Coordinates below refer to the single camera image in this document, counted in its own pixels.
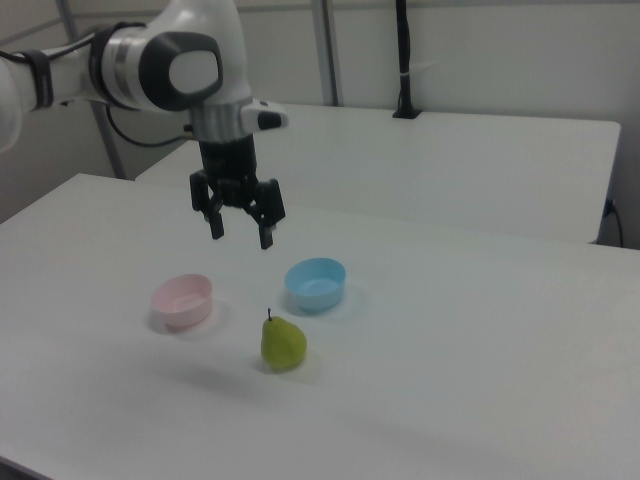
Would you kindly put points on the green pear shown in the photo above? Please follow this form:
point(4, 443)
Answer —
point(282, 345)

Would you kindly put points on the pink plastic bowl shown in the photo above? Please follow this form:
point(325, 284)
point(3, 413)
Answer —
point(182, 302)

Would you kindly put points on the grey vertical partition post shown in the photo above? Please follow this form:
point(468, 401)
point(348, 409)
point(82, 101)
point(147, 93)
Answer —
point(327, 50)

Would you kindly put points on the black pole with base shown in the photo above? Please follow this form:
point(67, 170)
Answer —
point(406, 60)

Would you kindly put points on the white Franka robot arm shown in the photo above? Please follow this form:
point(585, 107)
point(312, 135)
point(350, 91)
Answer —
point(125, 65)

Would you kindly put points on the grey slanted partition post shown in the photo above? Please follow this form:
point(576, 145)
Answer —
point(111, 145)

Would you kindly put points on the blue plastic bowl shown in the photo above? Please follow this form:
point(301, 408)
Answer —
point(315, 290)

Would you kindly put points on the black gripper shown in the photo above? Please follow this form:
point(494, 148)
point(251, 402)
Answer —
point(229, 165)

